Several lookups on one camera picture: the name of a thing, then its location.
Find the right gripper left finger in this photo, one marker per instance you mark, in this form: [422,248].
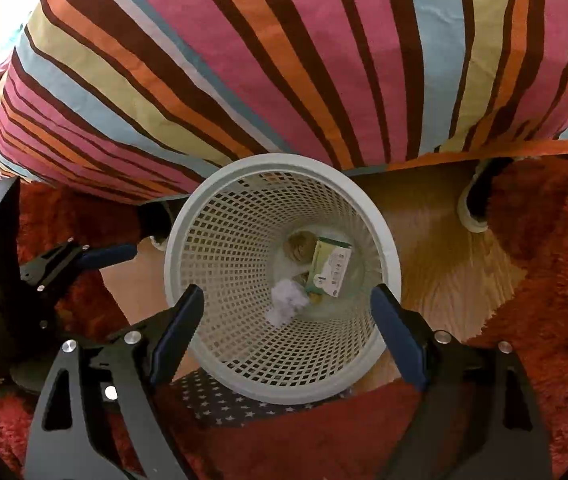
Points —
[96,414]

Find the striped colourful bedspread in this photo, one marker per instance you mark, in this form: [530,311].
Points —
[136,100]

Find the star pattern dark slipper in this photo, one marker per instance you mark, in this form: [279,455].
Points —
[213,405]

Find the white mesh trash basket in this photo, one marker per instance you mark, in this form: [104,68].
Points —
[229,240]

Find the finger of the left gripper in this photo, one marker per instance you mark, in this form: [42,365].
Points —
[65,262]

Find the white paper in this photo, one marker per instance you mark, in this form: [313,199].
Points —
[288,299]

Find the red fluffy rug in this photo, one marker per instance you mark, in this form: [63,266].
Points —
[350,439]

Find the green and yellow box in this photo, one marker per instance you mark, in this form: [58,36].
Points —
[329,267]

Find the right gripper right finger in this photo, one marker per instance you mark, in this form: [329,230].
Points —
[478,417]

